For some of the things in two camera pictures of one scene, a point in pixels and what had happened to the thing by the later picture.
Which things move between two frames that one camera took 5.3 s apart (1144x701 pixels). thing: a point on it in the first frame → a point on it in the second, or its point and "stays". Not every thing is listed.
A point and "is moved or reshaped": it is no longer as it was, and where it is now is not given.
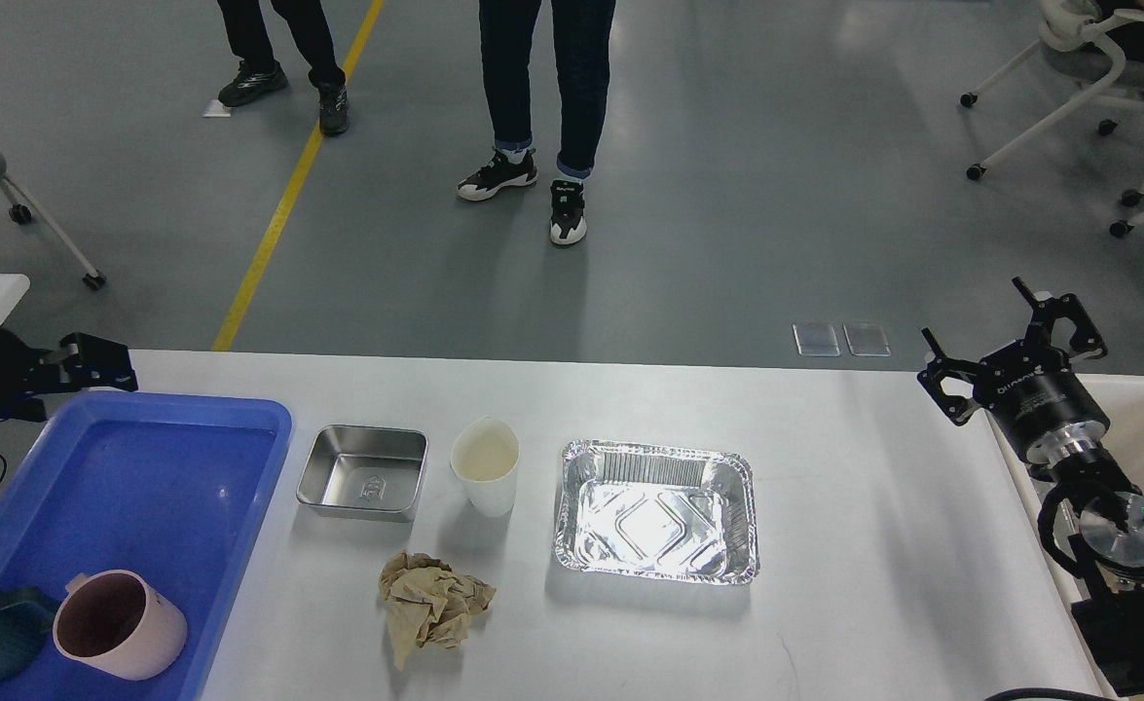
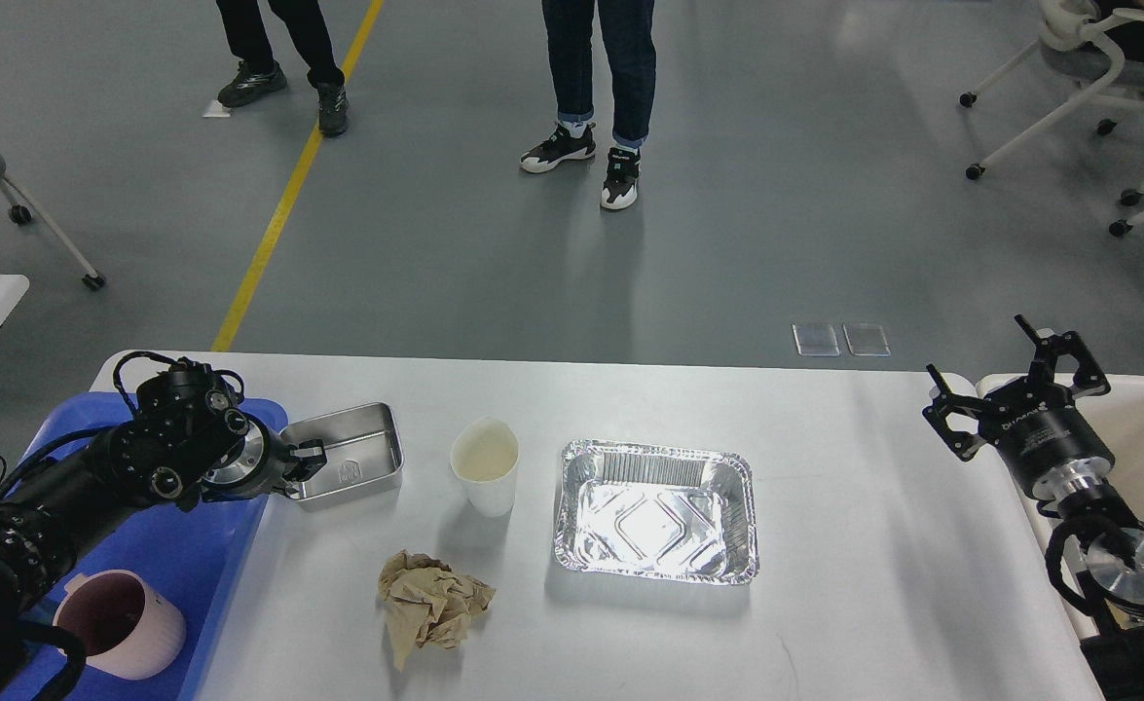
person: [582, 35] → [627, 35]
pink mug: [115, 620] stays
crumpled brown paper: [428, 603] stays
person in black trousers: [248, 28] stays
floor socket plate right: [867, 339] stays
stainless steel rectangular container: [365, 472] is moved or reshaped
